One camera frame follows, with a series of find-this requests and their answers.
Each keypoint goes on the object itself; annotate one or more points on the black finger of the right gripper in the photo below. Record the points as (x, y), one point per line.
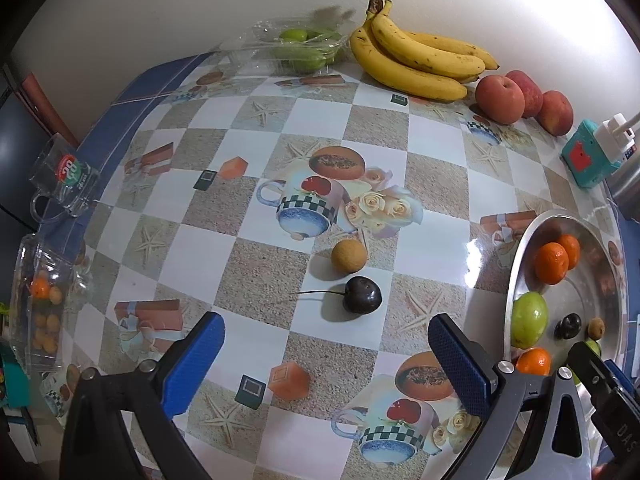
(616, 407)

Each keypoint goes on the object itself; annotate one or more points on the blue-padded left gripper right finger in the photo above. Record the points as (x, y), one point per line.
(555, 444)

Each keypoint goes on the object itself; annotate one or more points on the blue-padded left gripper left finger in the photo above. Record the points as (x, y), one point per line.
(96, 443)

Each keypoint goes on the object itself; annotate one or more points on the orange tangerine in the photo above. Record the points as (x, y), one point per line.
(534, 361)
(551, 263)
(572, 248)

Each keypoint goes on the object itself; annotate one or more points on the large green fruit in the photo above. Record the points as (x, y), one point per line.
(529, 320)
(594, 346)

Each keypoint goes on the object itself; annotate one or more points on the dark cherry with stem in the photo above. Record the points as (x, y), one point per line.
(360, 295)

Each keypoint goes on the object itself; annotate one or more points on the brown longan fruit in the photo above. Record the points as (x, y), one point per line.
(349, 256)

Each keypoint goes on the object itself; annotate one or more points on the clear box of green fruits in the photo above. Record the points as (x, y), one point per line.
(286, 47)

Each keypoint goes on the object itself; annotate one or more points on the small brown longan in bowl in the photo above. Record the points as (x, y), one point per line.
(596, 328)

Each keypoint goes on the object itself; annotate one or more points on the stainless steel bowl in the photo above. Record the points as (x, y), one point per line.
(595, 287)

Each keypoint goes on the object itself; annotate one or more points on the clear plastic fruit container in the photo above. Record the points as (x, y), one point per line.
(42, 280)

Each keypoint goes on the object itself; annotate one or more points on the teal toy box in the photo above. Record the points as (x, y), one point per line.
(585, 159)

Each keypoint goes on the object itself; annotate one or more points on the glass mug with logo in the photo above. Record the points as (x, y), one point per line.
(62, 177)

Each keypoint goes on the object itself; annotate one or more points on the white power adapter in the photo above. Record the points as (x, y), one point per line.
(615, 138)

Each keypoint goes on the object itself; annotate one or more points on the patterned vinyl tablecloth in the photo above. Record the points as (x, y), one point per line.
(228, 194)

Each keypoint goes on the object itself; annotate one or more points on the red apple right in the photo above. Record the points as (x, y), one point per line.
(556, 115)

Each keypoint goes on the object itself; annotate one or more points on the red apple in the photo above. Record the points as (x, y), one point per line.
(556, 115)
(500, 98)
(531, 92)

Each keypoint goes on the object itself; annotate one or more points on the dark cabinet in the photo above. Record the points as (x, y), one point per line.
(23, 136)

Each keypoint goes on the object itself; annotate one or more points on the red apple middle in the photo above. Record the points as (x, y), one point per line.
(531, 92)

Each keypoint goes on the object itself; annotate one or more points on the red apple front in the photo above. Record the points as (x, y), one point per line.
(500, 98)

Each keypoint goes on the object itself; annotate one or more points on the yellow banana bunch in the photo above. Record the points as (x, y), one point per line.
(428, 66)

